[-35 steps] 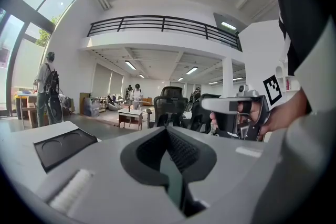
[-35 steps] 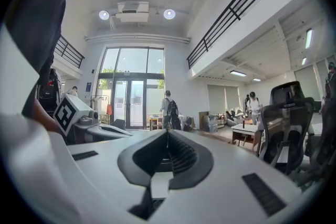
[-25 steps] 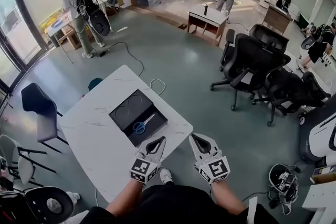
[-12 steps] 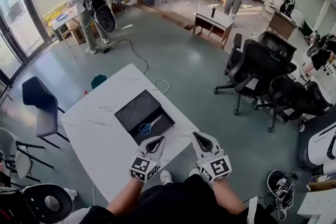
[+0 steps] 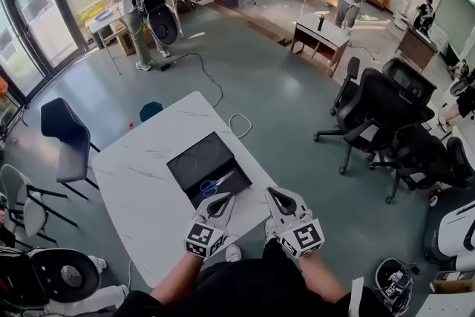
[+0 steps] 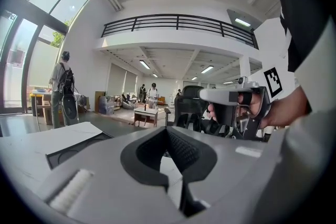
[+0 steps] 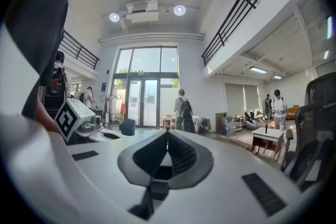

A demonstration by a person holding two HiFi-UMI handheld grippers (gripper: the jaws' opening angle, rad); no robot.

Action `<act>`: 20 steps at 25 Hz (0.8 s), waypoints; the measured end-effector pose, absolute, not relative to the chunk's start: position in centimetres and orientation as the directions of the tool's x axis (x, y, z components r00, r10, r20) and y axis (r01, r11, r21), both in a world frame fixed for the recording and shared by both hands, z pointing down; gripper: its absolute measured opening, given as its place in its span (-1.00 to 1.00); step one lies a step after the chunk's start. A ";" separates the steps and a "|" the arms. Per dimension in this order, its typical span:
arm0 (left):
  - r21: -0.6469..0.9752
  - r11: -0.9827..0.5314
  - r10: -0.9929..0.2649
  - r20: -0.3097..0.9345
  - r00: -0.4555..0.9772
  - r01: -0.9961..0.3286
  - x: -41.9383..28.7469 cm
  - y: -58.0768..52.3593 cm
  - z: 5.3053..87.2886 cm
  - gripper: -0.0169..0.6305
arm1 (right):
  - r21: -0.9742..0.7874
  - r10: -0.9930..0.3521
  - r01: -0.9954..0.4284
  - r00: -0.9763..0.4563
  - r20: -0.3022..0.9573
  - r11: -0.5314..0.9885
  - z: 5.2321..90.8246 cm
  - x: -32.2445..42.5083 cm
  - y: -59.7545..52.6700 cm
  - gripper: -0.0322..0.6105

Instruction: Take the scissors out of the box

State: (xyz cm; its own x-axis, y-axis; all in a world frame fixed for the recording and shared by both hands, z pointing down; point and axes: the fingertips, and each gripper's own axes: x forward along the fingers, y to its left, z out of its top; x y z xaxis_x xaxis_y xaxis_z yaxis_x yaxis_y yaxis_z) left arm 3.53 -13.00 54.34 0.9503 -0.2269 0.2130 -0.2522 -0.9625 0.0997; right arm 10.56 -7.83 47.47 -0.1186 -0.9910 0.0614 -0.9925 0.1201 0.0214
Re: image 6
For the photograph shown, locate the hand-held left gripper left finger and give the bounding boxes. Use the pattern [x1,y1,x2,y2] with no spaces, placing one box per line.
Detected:
[43,126,184,224]

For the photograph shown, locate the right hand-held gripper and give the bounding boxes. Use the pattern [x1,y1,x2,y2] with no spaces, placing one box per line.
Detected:
[199,17,296,141]

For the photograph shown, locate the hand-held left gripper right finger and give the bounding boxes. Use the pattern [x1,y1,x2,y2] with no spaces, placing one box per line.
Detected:
[167,126,286,218]

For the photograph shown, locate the person's right forearm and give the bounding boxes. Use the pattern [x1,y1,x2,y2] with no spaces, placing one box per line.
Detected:
[272,85,313,129]

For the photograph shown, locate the brown cardboard box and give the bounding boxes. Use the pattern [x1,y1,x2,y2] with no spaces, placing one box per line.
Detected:
[41,101,65,126]

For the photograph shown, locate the person's right hand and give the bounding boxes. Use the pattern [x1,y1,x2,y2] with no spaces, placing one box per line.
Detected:
[207,92,276,129]

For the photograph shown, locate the black office chair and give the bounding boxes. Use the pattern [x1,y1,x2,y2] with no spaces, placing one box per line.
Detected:
[164,85,246,140]

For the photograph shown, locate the plastic-wrapped bundle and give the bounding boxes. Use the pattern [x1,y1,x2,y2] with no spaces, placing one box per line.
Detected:
[99,95,116,115]

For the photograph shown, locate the small wooden table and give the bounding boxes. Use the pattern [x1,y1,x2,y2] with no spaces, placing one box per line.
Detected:
[133,106,160,128]

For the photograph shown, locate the black balcony railing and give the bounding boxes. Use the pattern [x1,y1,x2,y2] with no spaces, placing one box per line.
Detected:
[101,14,260,50]

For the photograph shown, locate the white roller blinds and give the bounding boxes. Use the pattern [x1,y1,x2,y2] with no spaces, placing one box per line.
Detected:
[107,62,138,94]

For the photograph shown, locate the white work table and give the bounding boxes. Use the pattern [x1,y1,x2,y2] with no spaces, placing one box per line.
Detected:
[30,88,82,132]

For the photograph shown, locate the person's black shirt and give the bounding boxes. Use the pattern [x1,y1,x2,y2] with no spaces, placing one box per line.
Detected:
[267,0,336,73]

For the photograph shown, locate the grey gripper camera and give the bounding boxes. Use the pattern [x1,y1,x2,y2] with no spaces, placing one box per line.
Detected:
[237,76,260,89]

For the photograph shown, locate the black window frame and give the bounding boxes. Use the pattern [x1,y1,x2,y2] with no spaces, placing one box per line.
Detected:
[0,0,92,115]

